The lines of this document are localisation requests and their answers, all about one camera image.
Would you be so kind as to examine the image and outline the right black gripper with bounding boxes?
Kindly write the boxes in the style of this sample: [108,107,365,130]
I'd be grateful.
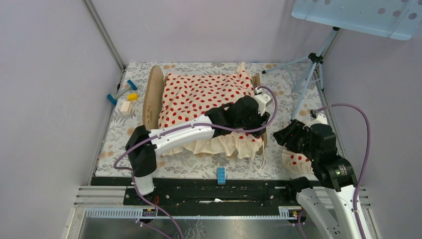
[272,118,318,161]

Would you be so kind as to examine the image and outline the large strawberry print cushion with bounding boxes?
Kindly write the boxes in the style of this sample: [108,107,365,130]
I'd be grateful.
[157,62,264,161]

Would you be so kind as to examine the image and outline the wooden pet bed frame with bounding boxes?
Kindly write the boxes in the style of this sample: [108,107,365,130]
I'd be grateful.
[141,65,268,156]

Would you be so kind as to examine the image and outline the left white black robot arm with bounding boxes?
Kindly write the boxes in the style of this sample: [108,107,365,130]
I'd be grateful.
[125,94,273,205]

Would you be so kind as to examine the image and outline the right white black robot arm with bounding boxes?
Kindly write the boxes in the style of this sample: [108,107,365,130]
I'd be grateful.
[273,119,371,239]

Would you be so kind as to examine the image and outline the small strawberry print pillow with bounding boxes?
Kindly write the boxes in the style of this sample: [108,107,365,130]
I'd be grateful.
[282,146,314,175]

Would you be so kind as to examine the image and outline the floral table mat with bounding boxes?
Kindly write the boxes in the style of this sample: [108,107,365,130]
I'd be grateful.
[95,62,322,180]

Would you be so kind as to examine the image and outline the blue toy brick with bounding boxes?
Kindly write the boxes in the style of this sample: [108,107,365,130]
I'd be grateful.
[216,167,226,185]

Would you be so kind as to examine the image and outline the grey tripod stand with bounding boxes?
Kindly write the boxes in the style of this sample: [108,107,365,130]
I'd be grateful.
[261,26,340,120]

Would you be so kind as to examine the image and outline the yellow toy block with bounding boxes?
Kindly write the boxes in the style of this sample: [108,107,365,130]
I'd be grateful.
[127,93,139,101]

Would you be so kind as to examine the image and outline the beige wooden toy block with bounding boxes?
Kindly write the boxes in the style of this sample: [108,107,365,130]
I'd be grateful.
[120,101,132,115]

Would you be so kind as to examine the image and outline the light blue perforated tray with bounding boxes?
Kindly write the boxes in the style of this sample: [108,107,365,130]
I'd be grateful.
[292,0,422,41]

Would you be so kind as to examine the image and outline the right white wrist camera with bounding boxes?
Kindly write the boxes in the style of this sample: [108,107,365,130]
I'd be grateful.
[307,112,328,127]

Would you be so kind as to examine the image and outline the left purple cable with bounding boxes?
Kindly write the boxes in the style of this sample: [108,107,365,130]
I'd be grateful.
[113,86,279,239]

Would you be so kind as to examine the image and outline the purple cable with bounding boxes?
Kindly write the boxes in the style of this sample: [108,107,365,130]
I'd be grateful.
[113,86,279,239]
[313,103,372,239]

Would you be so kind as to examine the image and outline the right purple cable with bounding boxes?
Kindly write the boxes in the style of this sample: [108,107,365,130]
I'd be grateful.
[313,103,372,239]

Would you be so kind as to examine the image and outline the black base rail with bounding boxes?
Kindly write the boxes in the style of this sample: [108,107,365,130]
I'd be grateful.
[91,177,302,218]

